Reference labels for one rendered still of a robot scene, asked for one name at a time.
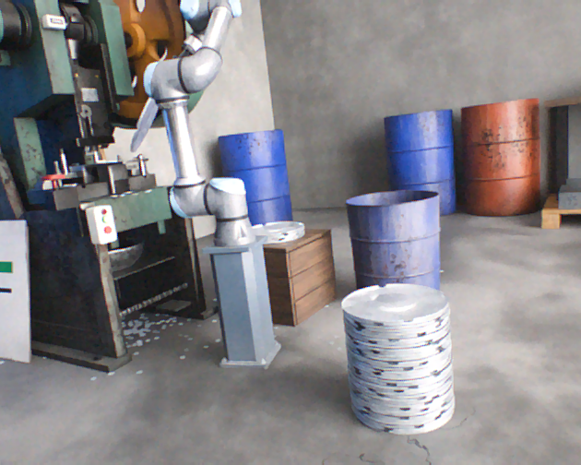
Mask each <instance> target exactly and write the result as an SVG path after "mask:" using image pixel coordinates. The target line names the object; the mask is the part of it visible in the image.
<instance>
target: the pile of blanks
mask: <svg viewBox="0 0 581 465"><path fill-rule="evenodd" d="M342 312H343V315H342V318H343V323H345V325H343V330H345V332H346V346H347V358H348V373H349V381H350V396H351V407H352V411H353V413H354V415H356V416H357V418H358V419H359V420H360V421H362V423H363V424H365V425H366V426H369V427H371V428H373V429H375V430H378V431H382V432H384V431H386V432H387V433H390V434H400V435H410V434H419V433H424V432H429V431H432V430H434V429H436V428H438V427H441V426H443V425H444V424H446V422H447V421H448V420H449V419H450V418H451V416H453V415H451V414H454V411H455V393H454V388H453V386H454V376H453V366H451V365H453V360H454V358H453V353H451V340H450V332H451V325H450V319H449V313H450V308H449V304H448V306H447V308H446V309H445V310H444V311H443V312H441V313H439V315H437V316H433V317H430V318H426V319H423V320H418V321H412V322H409V321H407V322H403V323H377V322H370V321H364V320H360V319H357V318H354V317H351V316H349V315H347V313H346V312H345V311H343V309H342Z"/></svg>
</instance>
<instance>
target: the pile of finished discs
mask: <svg viewBox="0 0 581 465"><path fill-rule="evenodd" d="M252 227H253V230H254V232H255V235H267V239H266V241H265V242H264V243H262V244H278V243H285V242H288V241H289V240H292V239H297V238H299V237H302V236H303V235H304V229H303V228H304V226H303V223H302V224H301V223H300V222H294V221H285V222H273V223H267V225H265V226H264V225H262V224H261V225H256V226H252Z"/></svg>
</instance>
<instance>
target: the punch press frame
mask: <svg viewBox="0 0 581 465"><path fill-rule="evenodd" d="M11 2H12V3H13V4H14V6H15V8H16V10H17V12H18V17H19V21H21V35H19V40H18V44H17V45H16V47H15V48H14V50H12V51H9V53H10V58H11V63H12V66H10V67H5V66H0V155H1V156H2V158H3V159H4V160H6V161H7V164H8V166H9V170H10V172H11V174H12V176H13V179H14V182H15V185H16V187H17V190H18V191H19V194H20V197H21V199H22V202H23V204H24V208H25V210H26V211H32V210H37V209H47V207H46V203H41V204H29V203H28V199H27V194H26V190H29V189H35V187H34V186H35V185H36V183H39V177H41V176H45V175H52V174H55V173H53V172H55V169H54V168H53V162H54V161H58V164H59V171H61V173H63V170H62V164H61V160H60V155H58V152H57V149H55V145H54V144H53V143H54V142H56V141H63V140H64V137H63V131H62V127H61V122H60V117H51V114H50V109H52V107H53V106H55V105H57V104H59V103H60V102H62V101H65V100H67V99H69V98H71V97H72V95H74V94H76V93H75V88H74V82H73V78H72V73H71V67H70V62H69V56H68V52H67V51H66V46H65V37H64V31H63V30H48V29H43V28H42V20H41V17H45V16H53V17H61V16H60V10H59V5H58V3H63V4H69V5H72V6H74V7H75V8H76V9H77V10H78V13H80V15H81V17H83V18H84V20H85V21H86V22H87V23H88V25H89V29H90V32H91V42H90V43H89V46H88V47H91V46H94V45H97V44H100V43H104V44H106V47H107V53H108V57H109V64H110V69H111V76H112V80H113V91H115V98H116V101H117V103H119V102H121V101H124V100H127V99H129V98H131V97H133V96H134V92H133V86H132V79H131V75H130V68H129V63H128V56H127V51H126V50H125V39H124V34H123V28H122V21H121V16H120V9H119V6H118V5H117V4H115V3H114V2H113V1H112V0H11ZM65 153H67V154H65V161H67V166H68V171H69V173H71V172H70V166H72V163H79V165H86V164H94V159H93V154H88V155H83V153H82V148H73V149H65ZM146 190H150V191H148V193H145V191H146ZM133 194H138V195H133ZM112 196H118V197H111V196H107V197H96V198H92V199H86V200H81V201H80V202H95V207H98V206H110V207H111V210H112V215H113V221H114V225H115V230H116V236H117V233H119V232H123V231H128V230H131V228H135V227H139V226H142V225H146V224H149V223H153V222H154V224H155V231H156V234H163V233H166V230H165V223H164V220H167V219H170V218H171V217H172V215H171V210H170V202H169V197H168V190H167V187H163V186H157V187H149V188H143V189H138V190H133V193H130V191H128V194H123V193H122V194H117V195H112ZM107 245H108V248H110V249H113V248H116V247H119V242H118V236H117V238H116V240H114V242H110V243H107ZM185 287H188V284H187V283H183V284H180V285H178V286H176V287H173V288H170V289H169V290H168V291H167V292H163V293H160V294H158V295H156V296H153V297H151V298H148V299H147V300H144V301H142V303H140V304H135V305H133V306H131V307H129V308H126V309H124V310H122V311H120V316H121V317H123V316H127V315H129V313H132V312H134V311H136V310H138V309H140V308H143V307H145V306H147V305H149V304H153V303H156V301H158V300H159V299H162V298H164V297H167V296H169V295H171V294H173V293H176V292H179V291H181V290H182V289H183V288H185Z"/></svg>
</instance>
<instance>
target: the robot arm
mask: <svg viewBox="0 0 581 465"><path fill-rule="evenodd" d="M180 10H181V13H182V15H183V17H184V19H185V20H187V22H188V24H189V26H190V27H191V29H192V30H193V31H192V32H191V33H190V36H189V37H188V38H187V39H185V41H184V44H183V45H182V46H181V49H182V50H183V52H182V53H180V54H179V56H178V55H177V54H176V55H174V56H173V57H172V60H169V61H159V62H157V63H153V64H149V65H148V66H147V68H146V70H145V74H144V87H145V91H146V93H147V94H148V97H149V98H150V99H152V100H155V102H156V105H157V106H159V108H160V109H161V113H163V117H164V123H165V127H166V132H167V137H168V141H169V146H170V151H171V155H172V164H173V169H175V173H176V179H175V182H173V183H172V184H173V187H172V188H171V190H170V202H171V206H172V209H174V211H175V212H176V213H177V214H178V215H179V216H182V218H194V217H195V216H207V215H215V217H216V231H215V236H214V244H215V246H217V247H231V246H239V245H244V244H250V243H253V242H254V241H255V232H254V230H253V227H252V225H251V223H250V221H249V218H248V209H247V201H245V191H244V187H243V182H242V181H241V179H238V178H213V179H211V181H209V184H207V182H206V177H205V176H204V175H202V174H201V173H200V169H199V163H197V158H196V149H195V144H194V139H193V134H192V128H191V124H190V118H189V113H188V109H187V104H188V102H189V101H190V96H189V94H190V93H196V92H199V91H202V90H203V89H205V88H207V87H208V86H209V85H211V84H212V82H213V81H214V79H215V78H216V77H217V75H218V74H219V71H220V68H221V65H223V57H221V54H223V51H224V46H225V43H226V40H227V37H228V33H229V29H230V26H231V20H232V19H233V18H238V17H239V16H240V15H241V12H242V10H241V4H240V1H239V0H209V1H205V2H200V3H199V2H197V1H196V0H183V1H182V3H181V4H180Z"/></svg>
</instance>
